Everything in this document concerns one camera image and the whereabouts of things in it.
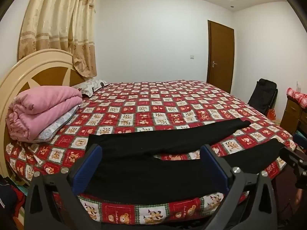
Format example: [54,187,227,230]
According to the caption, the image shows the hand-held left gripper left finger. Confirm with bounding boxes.
[24,144,103,230]

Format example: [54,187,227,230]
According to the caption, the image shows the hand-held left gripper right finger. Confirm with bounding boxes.
[200,144,280,230]

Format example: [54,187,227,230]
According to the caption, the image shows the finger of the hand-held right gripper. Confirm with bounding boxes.
[279,147,307,171]
[293,133,307,149]

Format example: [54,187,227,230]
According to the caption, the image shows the black pants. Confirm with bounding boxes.
[83,118,286,199]

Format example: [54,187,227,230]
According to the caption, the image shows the dark brown bed base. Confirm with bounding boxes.
[273,165,307,223]

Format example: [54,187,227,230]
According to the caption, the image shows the brown wooden cabinet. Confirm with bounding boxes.
[279,97,307,135]

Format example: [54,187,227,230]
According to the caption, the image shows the red and white checked cloth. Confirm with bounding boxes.
[286,87,307,109]

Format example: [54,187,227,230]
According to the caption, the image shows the folded pale floral blanket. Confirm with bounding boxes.
[37,102,83,142]

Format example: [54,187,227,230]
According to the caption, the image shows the black folding chair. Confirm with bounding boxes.
[247,78,279,115]

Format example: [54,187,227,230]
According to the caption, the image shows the folded pink quilt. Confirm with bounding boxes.
[5,86,83,141]

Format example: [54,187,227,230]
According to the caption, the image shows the grey patterned pillow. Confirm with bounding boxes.
[72,80,111,98]

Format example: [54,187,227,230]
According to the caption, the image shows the red checked bear print blanket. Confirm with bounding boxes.
[5,80,298,224]

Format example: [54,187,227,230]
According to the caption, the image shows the brown wooden door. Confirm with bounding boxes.
[207,20,235,94]

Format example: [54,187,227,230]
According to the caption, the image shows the cream and brown bed headboard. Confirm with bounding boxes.
[0,48,87,175]

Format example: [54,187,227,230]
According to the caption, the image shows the beige patterned curtain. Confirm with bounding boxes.
[18,0,99,78]

